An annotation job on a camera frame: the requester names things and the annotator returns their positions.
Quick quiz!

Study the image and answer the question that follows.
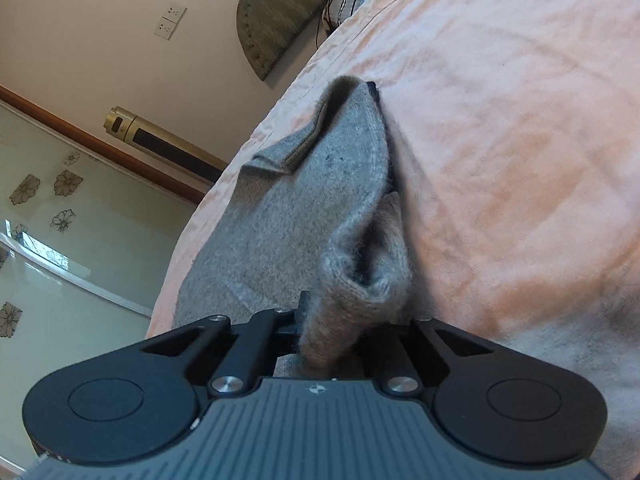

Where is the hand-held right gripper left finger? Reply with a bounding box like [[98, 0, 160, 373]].
[[141, 291, 312, 399]]

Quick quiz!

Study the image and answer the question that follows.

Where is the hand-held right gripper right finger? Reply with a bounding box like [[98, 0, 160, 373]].
[[369, 316, 507, 397]]

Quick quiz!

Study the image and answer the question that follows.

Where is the grey sweater with navy sleeves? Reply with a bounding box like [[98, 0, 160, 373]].
[[172, 75, 416, 381]]

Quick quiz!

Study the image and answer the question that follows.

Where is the flower-patterned sliding door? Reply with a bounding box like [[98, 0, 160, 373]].
[[0, 100, 197, 461]]

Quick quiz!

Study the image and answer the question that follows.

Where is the gold tower heater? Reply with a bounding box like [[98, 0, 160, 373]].
[[103, 106, 228, 184]]

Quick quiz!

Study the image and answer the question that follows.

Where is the pink blanket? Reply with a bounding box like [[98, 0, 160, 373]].
[[145, 0, 640, 466]]

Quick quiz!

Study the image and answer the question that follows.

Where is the olive padded headboard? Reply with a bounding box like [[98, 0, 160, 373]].
[[235, 0, 368, 82]]

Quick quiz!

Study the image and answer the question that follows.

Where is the brown wooden door frame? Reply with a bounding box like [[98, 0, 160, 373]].
[[0, 85, 208, 206]]

